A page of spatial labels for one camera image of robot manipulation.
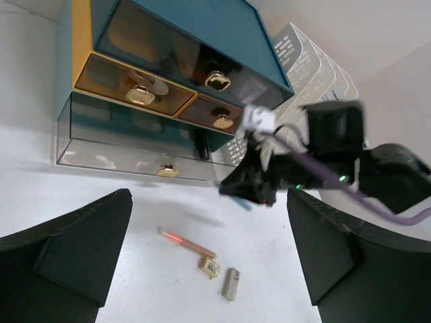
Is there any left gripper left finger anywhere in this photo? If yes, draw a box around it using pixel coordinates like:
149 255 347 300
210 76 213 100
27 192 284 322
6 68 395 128
1 188 132 322

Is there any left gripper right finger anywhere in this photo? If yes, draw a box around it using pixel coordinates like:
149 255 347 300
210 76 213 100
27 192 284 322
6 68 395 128
287 190 430 322

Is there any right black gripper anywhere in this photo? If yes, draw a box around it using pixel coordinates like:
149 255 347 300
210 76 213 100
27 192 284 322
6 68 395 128
218 135 357 206

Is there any orange pen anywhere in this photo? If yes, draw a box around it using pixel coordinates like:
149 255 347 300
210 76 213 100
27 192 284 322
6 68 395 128
158 228 217 259

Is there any small yellow eraser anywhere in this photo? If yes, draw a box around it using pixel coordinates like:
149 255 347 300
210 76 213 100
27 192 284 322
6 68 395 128
199 256 220 279

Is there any silver staple box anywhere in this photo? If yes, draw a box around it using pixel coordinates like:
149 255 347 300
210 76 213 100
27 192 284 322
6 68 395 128
222 267 240 301

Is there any teal drawer organizer box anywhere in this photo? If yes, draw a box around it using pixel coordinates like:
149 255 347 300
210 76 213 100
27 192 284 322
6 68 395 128
56 1 294 182

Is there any blue pen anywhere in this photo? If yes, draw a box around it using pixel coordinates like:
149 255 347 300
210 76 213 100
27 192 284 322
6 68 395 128
232 196 253 211

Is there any green black highlighter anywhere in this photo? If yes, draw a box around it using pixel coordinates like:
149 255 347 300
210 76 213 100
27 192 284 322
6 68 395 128
195 129 209 161

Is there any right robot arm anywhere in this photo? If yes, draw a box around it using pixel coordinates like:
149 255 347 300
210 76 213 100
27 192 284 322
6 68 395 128
219 100 430 214

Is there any white file rack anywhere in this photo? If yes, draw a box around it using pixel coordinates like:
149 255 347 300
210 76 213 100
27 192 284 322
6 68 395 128
225 23 358 166

